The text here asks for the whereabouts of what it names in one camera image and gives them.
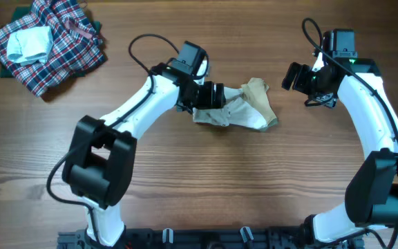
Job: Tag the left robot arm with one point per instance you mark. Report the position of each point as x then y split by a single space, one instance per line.
99 165

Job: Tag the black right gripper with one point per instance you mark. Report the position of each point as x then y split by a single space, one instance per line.
296 78

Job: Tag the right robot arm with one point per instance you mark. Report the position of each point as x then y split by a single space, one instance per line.
371 198

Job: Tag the light blue folded garment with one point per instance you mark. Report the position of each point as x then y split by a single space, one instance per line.
30 45

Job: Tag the white baby shirt tan sleeves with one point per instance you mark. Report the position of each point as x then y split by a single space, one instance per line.
247 106

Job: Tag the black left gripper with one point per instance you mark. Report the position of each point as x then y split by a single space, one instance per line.
207 101

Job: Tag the plaid flannel shirt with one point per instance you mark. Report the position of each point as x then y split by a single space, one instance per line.
75 45

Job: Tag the dark green folded cloth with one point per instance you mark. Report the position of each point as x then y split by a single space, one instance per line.
21 11

